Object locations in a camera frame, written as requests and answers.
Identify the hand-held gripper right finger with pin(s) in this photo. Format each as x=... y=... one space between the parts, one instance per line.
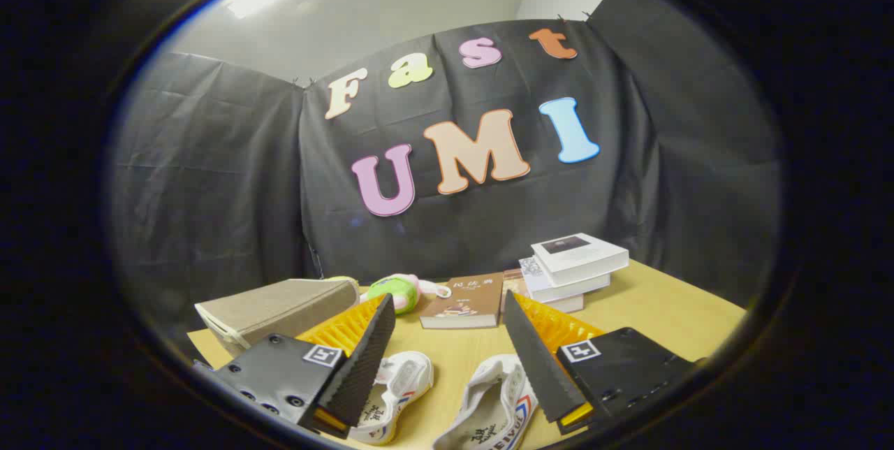
x=538 y=366

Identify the white canvas shoe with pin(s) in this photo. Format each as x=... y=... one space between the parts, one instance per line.
x=405 y=373
x=489 y=394

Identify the tan brown thick book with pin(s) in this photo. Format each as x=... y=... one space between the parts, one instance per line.
x=515 y=281

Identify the yellow plush ball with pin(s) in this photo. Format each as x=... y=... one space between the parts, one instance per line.
x=342 y=279

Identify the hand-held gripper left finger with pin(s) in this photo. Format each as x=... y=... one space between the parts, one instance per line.
x=363 y=366

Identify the white book with dark picture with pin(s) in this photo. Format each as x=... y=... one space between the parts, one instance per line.
x=580 y=254

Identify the green pink plush toy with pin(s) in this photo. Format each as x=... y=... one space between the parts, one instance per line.
x=394 y=293

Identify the black backdrop cloth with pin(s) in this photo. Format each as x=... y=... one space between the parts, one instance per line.
x=209 y=191

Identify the white patterned book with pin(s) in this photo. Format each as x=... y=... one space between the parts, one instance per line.
x=534 y=279

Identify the beige fabric storage box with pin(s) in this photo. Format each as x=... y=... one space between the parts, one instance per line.
x=279 y=310

